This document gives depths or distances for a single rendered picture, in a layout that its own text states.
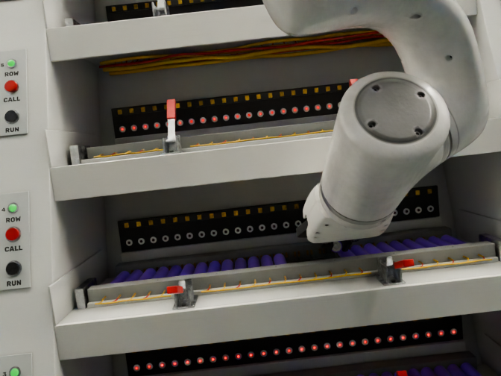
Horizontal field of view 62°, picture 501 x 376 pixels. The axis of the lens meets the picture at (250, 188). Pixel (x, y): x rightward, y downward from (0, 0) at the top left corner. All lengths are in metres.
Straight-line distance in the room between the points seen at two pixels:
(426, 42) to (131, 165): 0.38
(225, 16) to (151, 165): 0.23
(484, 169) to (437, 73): 0.32
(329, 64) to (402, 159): 0.52
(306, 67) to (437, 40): 0.46
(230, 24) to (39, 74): 0.27
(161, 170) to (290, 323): 0.26
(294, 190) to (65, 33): 0.43
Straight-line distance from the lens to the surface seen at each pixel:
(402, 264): 0.51
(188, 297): 0.54
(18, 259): 0.61
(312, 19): 0.32
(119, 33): 0.65
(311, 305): 0.54
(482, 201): 0.72
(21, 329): 0.61
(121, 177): 0.58
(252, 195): 0.74
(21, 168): 0.63
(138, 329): 0.56
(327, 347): 0.72
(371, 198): 0.38
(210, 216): 0.70
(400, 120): 0.33
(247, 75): 0.81
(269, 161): 0.55
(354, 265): 0.60
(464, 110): 0.41
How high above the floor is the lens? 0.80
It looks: 10 degrees up
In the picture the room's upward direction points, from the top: 6 degrees counter-clockwise
